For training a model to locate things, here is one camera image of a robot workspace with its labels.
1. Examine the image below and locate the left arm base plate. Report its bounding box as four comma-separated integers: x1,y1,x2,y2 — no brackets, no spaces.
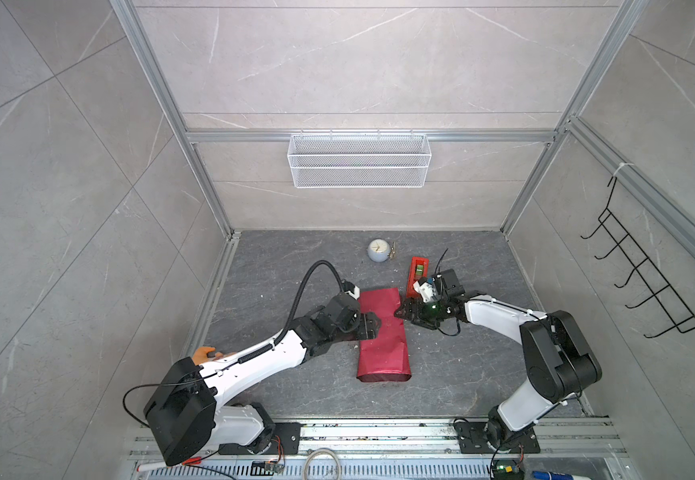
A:
219,422,302,456

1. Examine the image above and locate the red tape dispenser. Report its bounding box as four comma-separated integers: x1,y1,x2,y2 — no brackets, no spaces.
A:
405,256,429,298

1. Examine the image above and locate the orange plush toy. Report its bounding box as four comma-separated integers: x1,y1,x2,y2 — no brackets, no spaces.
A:
192,346,224,365

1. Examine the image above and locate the coiled grey cable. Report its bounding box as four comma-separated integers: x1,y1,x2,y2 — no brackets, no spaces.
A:
302,447,343,480

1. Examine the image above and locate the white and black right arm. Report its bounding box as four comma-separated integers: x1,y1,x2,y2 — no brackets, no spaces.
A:
395,294,603,451

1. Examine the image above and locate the white wire mesh basket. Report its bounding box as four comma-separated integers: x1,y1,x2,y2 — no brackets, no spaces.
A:
287,133,433,189

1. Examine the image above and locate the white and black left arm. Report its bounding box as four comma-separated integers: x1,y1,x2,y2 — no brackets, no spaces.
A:
137,279,383,467

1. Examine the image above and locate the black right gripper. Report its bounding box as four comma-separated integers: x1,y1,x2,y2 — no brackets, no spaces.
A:
394,298,449,329

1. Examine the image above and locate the blue and white marker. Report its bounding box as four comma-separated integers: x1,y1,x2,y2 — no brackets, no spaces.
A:
531,470,591,480

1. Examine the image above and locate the red and white marker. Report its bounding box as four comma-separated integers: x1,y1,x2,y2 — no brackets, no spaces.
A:
136,457,203,473

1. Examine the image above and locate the small round white clock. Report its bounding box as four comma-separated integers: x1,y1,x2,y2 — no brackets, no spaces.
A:
367,238,393,263

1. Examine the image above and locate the aluminium front rail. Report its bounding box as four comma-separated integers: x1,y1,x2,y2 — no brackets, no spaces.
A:
124,417,639,479

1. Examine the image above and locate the dark red wrapping paper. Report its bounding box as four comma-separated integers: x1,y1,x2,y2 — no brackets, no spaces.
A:
357,288,411,383

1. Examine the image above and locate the black wire hook rack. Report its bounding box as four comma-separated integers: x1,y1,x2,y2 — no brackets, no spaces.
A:
581,176,695,339

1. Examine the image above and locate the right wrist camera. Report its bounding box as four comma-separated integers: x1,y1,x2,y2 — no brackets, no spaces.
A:
413,269,465,304

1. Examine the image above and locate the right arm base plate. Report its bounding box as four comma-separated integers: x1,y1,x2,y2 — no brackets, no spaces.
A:
451,418,541,454

